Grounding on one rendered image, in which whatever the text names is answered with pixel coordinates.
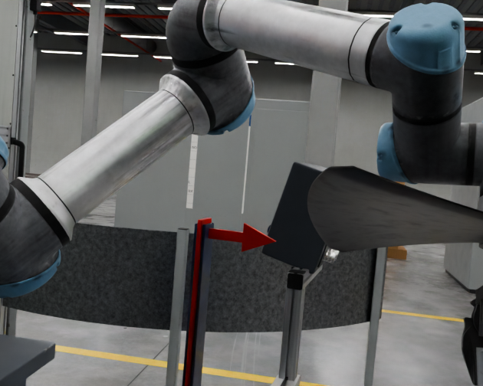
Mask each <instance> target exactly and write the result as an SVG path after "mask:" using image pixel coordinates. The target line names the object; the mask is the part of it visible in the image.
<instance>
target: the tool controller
mask: <svg viewBox="0 0 483 386"><path fill-rule="evenodd" d="M325 169H326V168H324V167H322V166H320V165H314V164H309V163H303V162H294V163H293V165H292V167H291V171H290V173H289V176H288V178H287V181H286V184H285V186H284V190H283V192H282V195H281V199H280V201H279V203H278V207H277V210H276V212H275V214H274V218H273V221H272V222H271V226H270V229H269V232H268V235H267V236H269V237H270V238H272V239H274V240H276V242H273V243H270V244H265V245H264V246H263V248H262V253H263V254H264V255H266V256H269V257H272V258H274V259H276V260H279V261H281V262H283V263H286V264H288V265H290V266H291V269H293V268H294V267H298V268H300V270H302V269H309V273H310V274H314V273H315V272H316V271H317V270H318V269H319V268H320V266H321V265H322V264H323V263H324V262H325V261H327V262H328V263H334V261H335V260H336V259H337V256H338V253H339V251H338V250H334V249H331V248H329V247H328V246H327V245H326V244H325V243H324V241H323V240H322V239H321V237H320V235H319V234H318V233H317V231H316V229H315V227H314V226H313V224H312V221H311V218H310V215H309V213H308V209H307V196H308V192H309V190H310V187H311V185H312V183H313V182H314V180H315V179H316V177H317V176H318V175H319V174H320V173H321V172H322V171H324V170H325Z"/></svg>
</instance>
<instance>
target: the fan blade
mask: <svg viewBox="0 0 483 386"><path fill-rule="evenodd" d="M307 209H308V213H309V215H310V219H311V221H312V224H313V226H314V227H315V229H316V231H317V233H318V234H319V235H320V237H321V239H322V240H323V241H324V243H325V244H326V245H327V246H328V247H329V248H331V249H334V250H338V251H340V252H342V253H343V252H348V251H354V250H365V249H373V248H380V247H396V246H406V245H418V244H452V243H483V211H479V210H477V209H474V208H470V207H468V206H465V205H462V204H458V203H455V202H453V201H449V200H446V199H444V198H440V197H437V196H434V195H431V194H429V193H426V192H424V191H420V190H417V189H414V188H411V187H409V186H406V185H403V184H400V183H398V182H395V181H392V180H389V179H387V178H384V177H381V176H379V175H375V174H373V173H371V172H368V171H365V170H363V169H361V168H357V167H355V166H353V165H352V166H331V167H329V168H326V169H325V170H324V171H322V172H321V173H320V174H319V175H318V176H317V177H316V179H315V180H314V182H313V183H312V185H311V187H310V190H309V192H308V196H307Z"/></svg>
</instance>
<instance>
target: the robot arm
mask: <svg viewBox="0 0 483 386"><path fill-rule="evenodd" d="M166 43H167V47H168V49H169V53H170V55H171V58H172V62H173V64H174V69H173V70H171V71H170V72H169V73H167V74H166V75H164V76H163V77H162V78H161V80H160V83H159V92H157V93H155V94H154V95H153V96H151V97H150V98H149V99H147V100H146V101H144V102H143V103H141V104H140V105H139V106H137V107H136V108H135V109H133V110H131V111H130V112H128V114H126V115H125V116H123V117H122V118H120V119H119V120H117V121H116V122H115V123H113V124H112V125H110V126H109V127H107V128H106V129H105V130H104V131H102V132H100V133H99V134H98V135H96V136H95V137H93V138H92V139H91V140H89V141H88V142H86V143H85V144H83V145H82V146H81V147H79V148H78V149H76V150H75V151H73V152H72V153H71V154H70V155H68V156H67V157H65V158H64V159H62V160H61V161H59V162H58V163H57V164H55V165H54V166H52V167H51V168H49V169H48V170H47V171H46V172H44V173H42V174H41V175H39V176H38V177H37V178H22V177H18V178H16V179H15V180H14V181H12V182H11V183H9V182H8V180H7V178H6V177H5V176H4V175H3V173H2V169H3V168H4V167H5V166H6V165H7V164H8V156H9V153H8V147H7V145H6V144H5V141H4V140H3V139H2V137H1V136H0V298H5V297H10V298H13V297H17V296H22V295H25V294H27V293H30V292H32V291H34V290H36V289H37V288H39V287H40V286H42V285H44V284H45V283H46V282H47V281H49V279H50V278H52V277H53V275H54V274H55V273H56V271H57V267H58V266H59V265H60V262H61V252H60V249H61V248H62V247H63V246H64V245H66V244H67V243H68V242H70V241H71V240H72V234H73V228H74V225H75V224H76V223H77V222H78V221H79V220H81V219H82V218H84V217H85V216H86V215H87V214H89V213H90V212H92V210H93V209H95V208H96V207H98V206H99V205H100V204H102V203H103V202H104V201H106V200H107V199H108V198H109V197H110V196H112V195H113V194H115V193H116V192H117V191H119V190H120V189H121V188H122V187H123V186H124V185H126V184H127V183H129V182H130V181H131V180H133V179H134V178H135V177H137V176H138V175H139V174H140V173H141V172H143V171H144V170H146V169H147V168H148V167H150V166H151V165H152V164H153V163H154V162H156V161H157V160H158V159H160V158H161V157H162V156H164V155H165V154H166V153H167V152H168V151H170V150H171V149H173V148H174V147H175V146H177V145H178V144H179V143H181V141H183V140H184V139H185V138H187V137H188V136H190V135H191V134H193V135H197V136H204V135H205V134H209V135H221V134H224V132H225V131H226V130H228V131H229V132H231V131H232V130H234V129H237V128H238V127H239V126H240V125H242V124H243V123H244V122H245V121H246V120H247V119H248V118H249V116H250V115H251V113H252V111H253V109H254V107H255V92H254V82H253V79H252V77H251V75H250V72H249V69H248V64H247V61H246V57H245V52H244V51H249V52H252V53H255V54H260V55H263V56H266V57H270V58H274V59H276V60H280V61H284V62H287V63H290V64H295V65H297V66H301V67H306V68H308V69H311V70H316V71H319V72H322V73H325V74H329V75H333V76H335V77H340V78H343V79H346V80H351V81H354V82H357V83H361V84H365V85H367V86H371V87H375V88H379V89H381V90H387V91H389V92H390V93H391V94H392V105H393V122H392V123H384V124H383V125H382V126H381V128H380V130H379V135H378V140H377V150H376V152H377V159H376V163H377V169H378V173H379V175H380V176H381V177H384V178H387V179H389V180H392V181H395V182H408V183H409V184H411V185H416V184H418V183H422V184H437V185H470V186H480V198H479V204H478V210H479V211H483V121H482V123H461V121H462V88H463V75H464V62H465V59H466V46H465V23H464V18H463V17H462V15H461V13H460V12H459V11H458V10H457V9H456V8H453V7H452V6H450V5H447V4H442V3H438V2H432V3H430V4H427V5H424V4H422V3H419V4H415V5H410V6H408V7H406V8H403V9H402V10H400V11H398V12H397V13H395V14H394V16H393V17H392V18H391V20H388V19H384V18H376V17H372V16H368V15H360V14H356V13H351V12H347V11H340V10H335V9H331V8H323V7H319V6H315V5H307V4H303V3H299V2H291V1H287V0H177V1H176V3H175V4H174V6H173V7H172V9H171V11H170V13H169V17H168V19H167V22H166ZM479 247H480V248H481V249H483V243H479ZM475 295H476V299H473V300H472V301H471V302H470V303H471V304H472V305H473V306H474V309H473V312H472V314H471V318H468V317H465V318H464V319H463V320H464V330H463V333H462V355H463V358H464V360H465V364H466V367H467V369H468V373H469V375H470V378H471V382H472V384H473V385H474V386H483V286H481V287H480V288H478V289H477V290H476V293H475Z"/></svg>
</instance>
